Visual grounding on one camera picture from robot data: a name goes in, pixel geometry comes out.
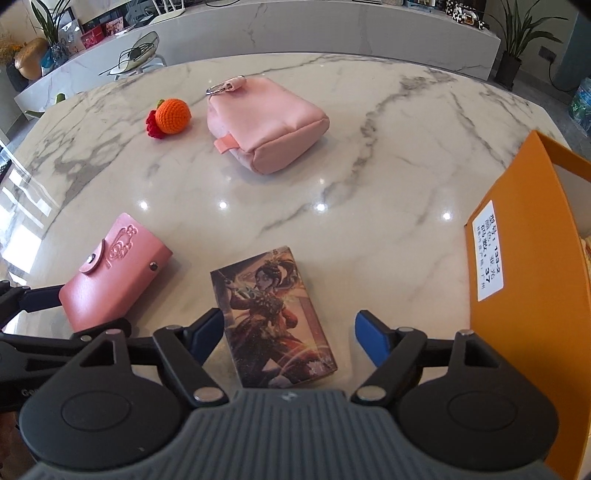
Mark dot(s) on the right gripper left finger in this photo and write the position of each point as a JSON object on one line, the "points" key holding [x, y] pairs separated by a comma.
{"points": [[179, 354]]}

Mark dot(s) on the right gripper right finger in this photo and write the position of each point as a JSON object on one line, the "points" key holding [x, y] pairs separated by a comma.
{"points": [[400, 356]]}

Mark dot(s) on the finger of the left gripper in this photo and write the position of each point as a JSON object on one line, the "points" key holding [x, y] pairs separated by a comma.
{"points": [[33, 300]]}

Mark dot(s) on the pink snap card holder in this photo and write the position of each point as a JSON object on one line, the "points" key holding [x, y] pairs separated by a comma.
{"points": [[123, 264]]}

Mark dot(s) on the illustrated card box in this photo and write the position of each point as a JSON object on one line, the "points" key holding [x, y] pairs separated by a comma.
{"points": [[274, 335]]}

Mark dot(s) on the orange crochet fruit keychain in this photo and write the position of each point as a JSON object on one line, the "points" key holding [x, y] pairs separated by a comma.
{"points": [[170, 117]]}

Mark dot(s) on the pink fabric pouch with ring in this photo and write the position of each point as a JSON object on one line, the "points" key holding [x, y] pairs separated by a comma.
{"points": [[262, 124]]}

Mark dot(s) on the orange cardboard box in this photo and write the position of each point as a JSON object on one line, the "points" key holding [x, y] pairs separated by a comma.
{"points": [[527, 244]]}

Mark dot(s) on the golden round vase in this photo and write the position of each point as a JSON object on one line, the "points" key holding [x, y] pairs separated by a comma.
{"points": [[28, 60]]}

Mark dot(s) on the white baby bouncer chair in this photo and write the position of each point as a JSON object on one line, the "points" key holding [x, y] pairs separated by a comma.
{"points": [[134, 60]]}

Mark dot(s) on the blue water bottle jug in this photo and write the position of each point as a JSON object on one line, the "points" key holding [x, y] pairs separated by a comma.
{"points": [[580, 107]]}

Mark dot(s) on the white marble tv cabinet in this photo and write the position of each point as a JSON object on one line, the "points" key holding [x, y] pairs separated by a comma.
{"points": [[257, 27]]}

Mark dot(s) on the potted plant black pot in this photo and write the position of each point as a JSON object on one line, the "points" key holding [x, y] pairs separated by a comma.
{"points": [[520, 25]]}

